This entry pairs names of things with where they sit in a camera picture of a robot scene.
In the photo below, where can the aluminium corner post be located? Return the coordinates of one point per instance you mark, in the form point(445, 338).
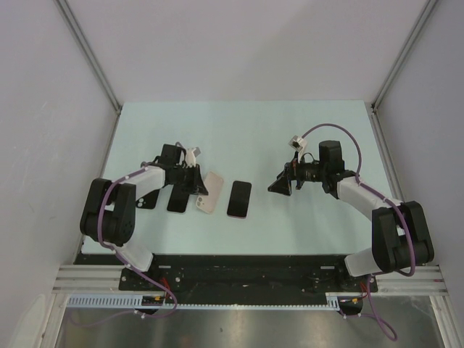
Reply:
point(406, 50)
point(83, 44)

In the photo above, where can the bare phone silver edge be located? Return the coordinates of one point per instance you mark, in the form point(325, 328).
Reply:
point(178, 200)

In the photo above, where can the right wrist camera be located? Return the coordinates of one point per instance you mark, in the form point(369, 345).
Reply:
point(298, 144)

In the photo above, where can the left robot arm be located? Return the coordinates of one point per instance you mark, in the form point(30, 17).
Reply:
point(109, 214)

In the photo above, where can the bare phone purple edge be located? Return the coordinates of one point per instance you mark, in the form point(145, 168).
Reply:
point(239, 199)

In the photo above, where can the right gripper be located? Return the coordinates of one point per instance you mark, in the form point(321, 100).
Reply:
point(292, 172)

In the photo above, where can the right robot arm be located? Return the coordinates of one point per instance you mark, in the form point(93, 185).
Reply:
point(400, 238)

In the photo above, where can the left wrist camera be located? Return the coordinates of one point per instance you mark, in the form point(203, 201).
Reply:
point(190, 157)

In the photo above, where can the right side aluminium rail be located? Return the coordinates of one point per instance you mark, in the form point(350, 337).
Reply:
point(386, 158)

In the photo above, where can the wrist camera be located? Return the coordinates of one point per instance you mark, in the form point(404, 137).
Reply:
point(298, 144)
point(190, 157)

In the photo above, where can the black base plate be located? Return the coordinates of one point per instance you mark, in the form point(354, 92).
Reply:
point(246, 280)

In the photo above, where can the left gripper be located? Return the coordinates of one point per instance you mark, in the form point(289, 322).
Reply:
point(196, 186)

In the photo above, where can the left aluminium corner post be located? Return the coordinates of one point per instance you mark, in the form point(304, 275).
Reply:
point(83, 44)

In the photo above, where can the right aluminium corner post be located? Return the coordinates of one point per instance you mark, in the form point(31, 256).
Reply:
point(406, 50)

